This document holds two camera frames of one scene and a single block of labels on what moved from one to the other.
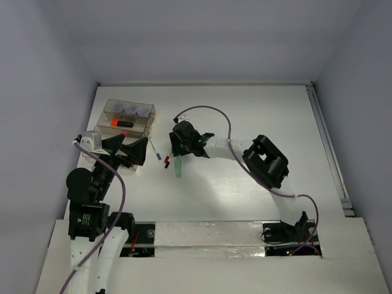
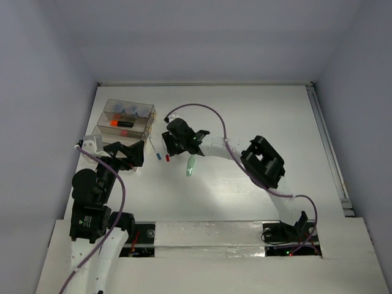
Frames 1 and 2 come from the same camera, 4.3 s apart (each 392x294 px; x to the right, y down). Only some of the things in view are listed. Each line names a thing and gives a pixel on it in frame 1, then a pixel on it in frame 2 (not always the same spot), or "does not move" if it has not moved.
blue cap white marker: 158,154 does not move
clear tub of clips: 118,108 does not move
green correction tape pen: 177,162 -> 190,166
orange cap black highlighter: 115,123 does not move
